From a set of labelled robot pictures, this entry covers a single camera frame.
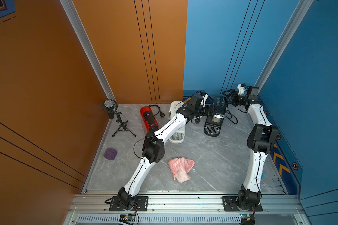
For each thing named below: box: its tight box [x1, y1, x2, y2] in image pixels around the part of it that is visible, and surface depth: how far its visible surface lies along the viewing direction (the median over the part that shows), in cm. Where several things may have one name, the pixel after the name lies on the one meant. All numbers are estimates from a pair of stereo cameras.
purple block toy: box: [103, 148, 118, 161], surface depth 89 cm
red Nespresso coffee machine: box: [139, 105, 160, 135], surface depth 89 cm
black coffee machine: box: [203, 95, 229, 137], surface depth 93 cm
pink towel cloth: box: [168, 157, 195, 183], surface depth 82 cm
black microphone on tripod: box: [101, 98, 137, 138], surface depth 91 cm
